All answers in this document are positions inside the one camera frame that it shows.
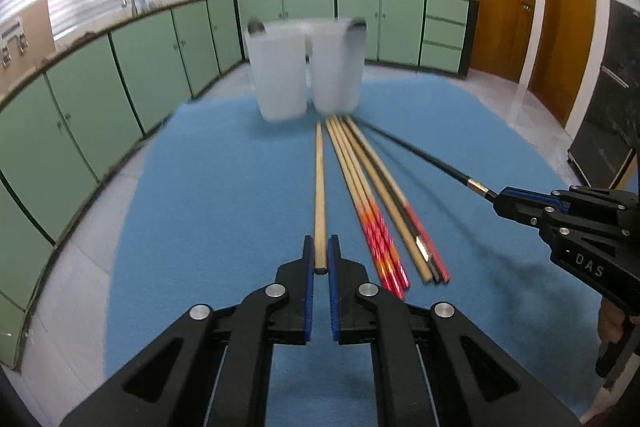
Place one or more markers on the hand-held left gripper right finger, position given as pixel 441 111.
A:
pixel 334 307

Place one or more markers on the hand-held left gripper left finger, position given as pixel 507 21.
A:
pixel 309 307

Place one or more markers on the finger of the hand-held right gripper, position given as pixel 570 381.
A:
pixel 525 196
pixel 520 212

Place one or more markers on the red patterned wooden chopstick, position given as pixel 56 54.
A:
pixel 357 202
pixel 372 212

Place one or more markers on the black chopstick with silver end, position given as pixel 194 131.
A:
pixel 422 252

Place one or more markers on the black chopstick with gold band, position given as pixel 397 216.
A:
pixel 425 159

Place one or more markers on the plain wooden chopstick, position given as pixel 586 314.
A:
pixel 385 202
pixel 319 187

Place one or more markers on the red and black chopstick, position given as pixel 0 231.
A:
pixel 395 194

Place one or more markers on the white two-compartment utensil holder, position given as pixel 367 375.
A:
pixel 280 72

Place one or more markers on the person's right hand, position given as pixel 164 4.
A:
pixel 610 322

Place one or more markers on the dark framed board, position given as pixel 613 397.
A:
pixel 610 107

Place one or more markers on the blue mat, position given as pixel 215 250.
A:
pixel 225 207

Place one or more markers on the green lower kitchen cabinets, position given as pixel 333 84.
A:
pixel 150 57

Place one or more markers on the wooden board with clips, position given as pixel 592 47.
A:
pixel 35 22

